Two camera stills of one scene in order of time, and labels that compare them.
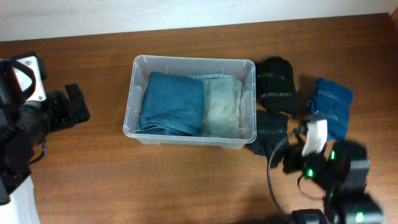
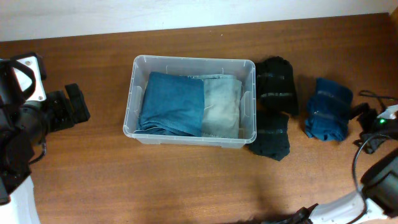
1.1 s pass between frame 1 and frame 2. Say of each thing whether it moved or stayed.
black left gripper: stayed
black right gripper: moved
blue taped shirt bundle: stayed
